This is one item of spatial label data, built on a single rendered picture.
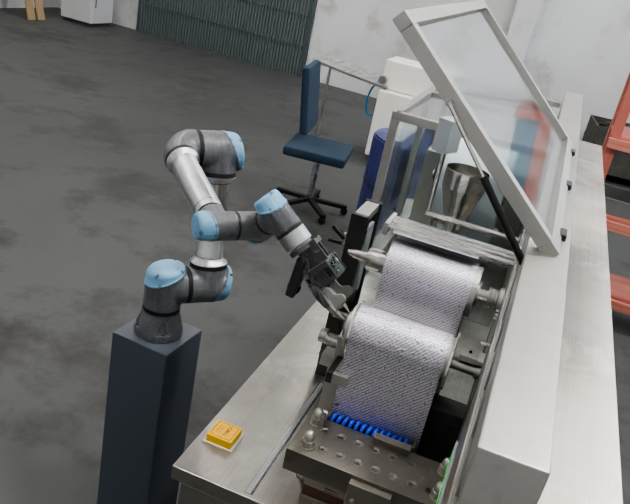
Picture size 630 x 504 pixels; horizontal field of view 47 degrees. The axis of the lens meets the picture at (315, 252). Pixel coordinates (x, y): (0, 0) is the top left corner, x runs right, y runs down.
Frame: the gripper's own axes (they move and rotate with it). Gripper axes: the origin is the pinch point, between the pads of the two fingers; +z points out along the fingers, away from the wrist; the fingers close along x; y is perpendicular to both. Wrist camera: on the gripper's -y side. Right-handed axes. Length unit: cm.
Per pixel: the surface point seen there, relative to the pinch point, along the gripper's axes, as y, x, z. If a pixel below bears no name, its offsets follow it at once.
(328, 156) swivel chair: -128, 366, -42
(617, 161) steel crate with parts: 6, 775, 160
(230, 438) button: -37.0, -18.8, 9.5
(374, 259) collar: 6.9, 21.2, -4.1
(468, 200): 25, 66, 2
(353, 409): -9.3, -7.2, 21.4
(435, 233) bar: 23.7, 26.5, -0.5
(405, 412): 2.4, -7.2, 28.1
